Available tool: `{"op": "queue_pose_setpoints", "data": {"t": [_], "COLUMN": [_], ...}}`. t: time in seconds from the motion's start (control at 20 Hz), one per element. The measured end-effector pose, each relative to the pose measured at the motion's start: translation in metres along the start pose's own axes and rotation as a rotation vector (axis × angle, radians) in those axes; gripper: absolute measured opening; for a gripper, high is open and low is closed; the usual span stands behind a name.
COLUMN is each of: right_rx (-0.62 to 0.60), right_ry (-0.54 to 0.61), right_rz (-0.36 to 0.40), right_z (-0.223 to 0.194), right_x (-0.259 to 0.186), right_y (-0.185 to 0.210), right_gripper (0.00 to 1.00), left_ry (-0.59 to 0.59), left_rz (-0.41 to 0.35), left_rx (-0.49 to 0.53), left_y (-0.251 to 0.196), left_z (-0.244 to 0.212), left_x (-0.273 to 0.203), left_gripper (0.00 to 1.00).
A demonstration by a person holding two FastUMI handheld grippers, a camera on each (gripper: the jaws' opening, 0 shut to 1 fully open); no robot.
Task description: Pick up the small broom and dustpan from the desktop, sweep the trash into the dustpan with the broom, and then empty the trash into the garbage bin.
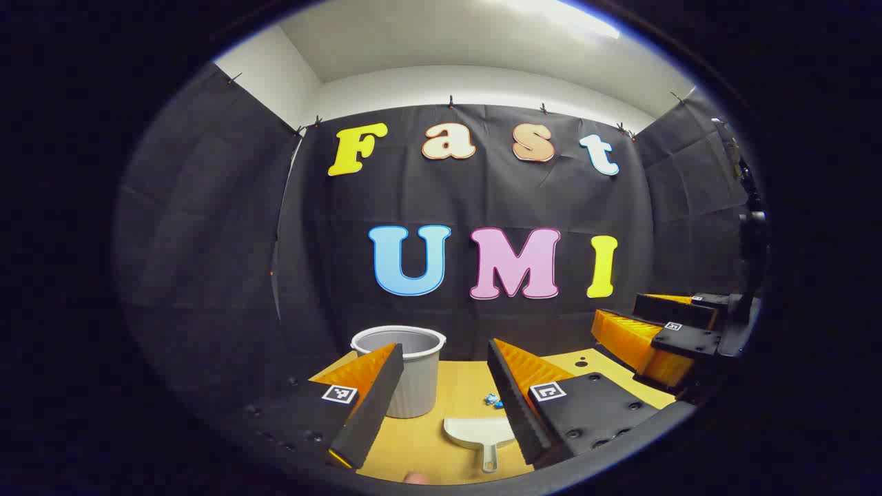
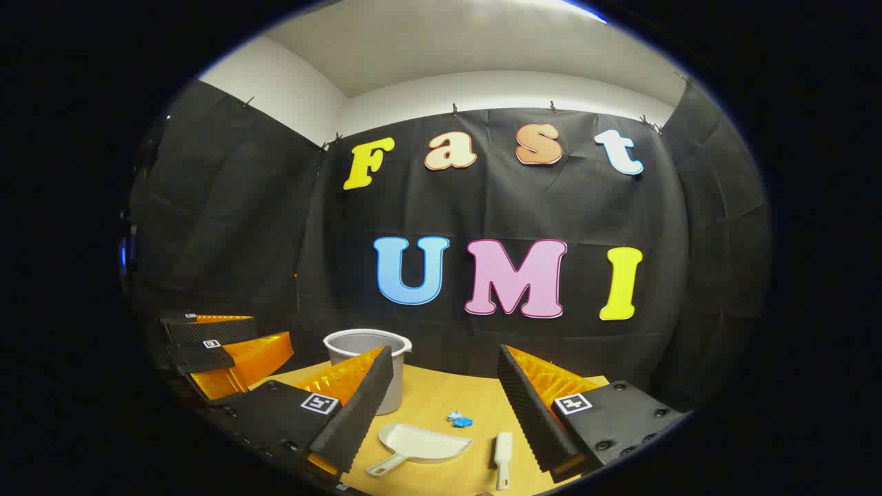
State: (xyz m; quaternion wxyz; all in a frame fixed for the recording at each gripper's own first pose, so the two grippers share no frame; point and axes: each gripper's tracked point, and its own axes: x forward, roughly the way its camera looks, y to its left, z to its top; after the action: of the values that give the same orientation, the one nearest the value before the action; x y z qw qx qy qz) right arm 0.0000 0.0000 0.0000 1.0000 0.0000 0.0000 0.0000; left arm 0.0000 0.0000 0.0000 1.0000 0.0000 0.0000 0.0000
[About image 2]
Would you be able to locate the white plastic dustpan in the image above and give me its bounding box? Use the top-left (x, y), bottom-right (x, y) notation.
top-left (366, 422), bottom-right (474, 478)

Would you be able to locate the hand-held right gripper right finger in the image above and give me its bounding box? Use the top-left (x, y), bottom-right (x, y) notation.
top-left (496, 343), bottom-right (684, 483)

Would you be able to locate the yellow wooden desktop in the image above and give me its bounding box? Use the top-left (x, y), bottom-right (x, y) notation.
top-left (248, 358), bottom-right (611, 496)

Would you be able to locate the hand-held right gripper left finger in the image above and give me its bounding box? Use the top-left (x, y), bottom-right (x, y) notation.
top-left (207, 344), bottom-right (395, 477)

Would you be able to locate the grey plastic garbage bin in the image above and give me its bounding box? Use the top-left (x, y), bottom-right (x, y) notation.
top-left (323, 329), bottom-right (413, 415)

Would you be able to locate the small white broom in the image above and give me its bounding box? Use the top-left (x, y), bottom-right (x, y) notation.
top-left (493, 432), bottom-right (514, 491)

